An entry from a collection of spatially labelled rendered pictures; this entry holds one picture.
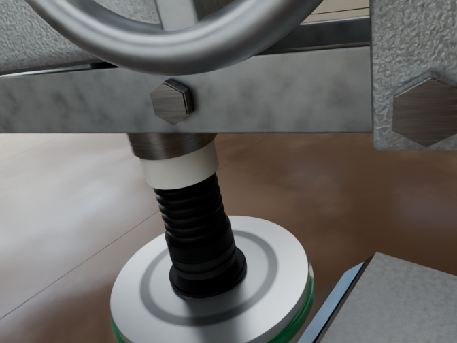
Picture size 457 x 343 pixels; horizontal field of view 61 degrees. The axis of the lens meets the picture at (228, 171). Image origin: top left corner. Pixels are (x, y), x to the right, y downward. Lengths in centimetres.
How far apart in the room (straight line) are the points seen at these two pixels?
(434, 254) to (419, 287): 145
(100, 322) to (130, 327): 147
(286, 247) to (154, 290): 15
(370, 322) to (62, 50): 37
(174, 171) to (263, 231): 18
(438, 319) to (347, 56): 30
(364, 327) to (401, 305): 5
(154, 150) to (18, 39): 13
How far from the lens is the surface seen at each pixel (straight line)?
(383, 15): 20
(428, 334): 44
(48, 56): 25
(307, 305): 40
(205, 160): 34
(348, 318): 45
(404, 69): 20
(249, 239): 46
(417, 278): 49
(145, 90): 28
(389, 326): 44
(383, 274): 49
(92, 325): 189
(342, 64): 23
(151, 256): 48
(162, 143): 32
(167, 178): 34
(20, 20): 26
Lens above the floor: 119
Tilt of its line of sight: 25 degrees down
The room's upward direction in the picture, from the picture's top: 11 degrees counter-clockwise
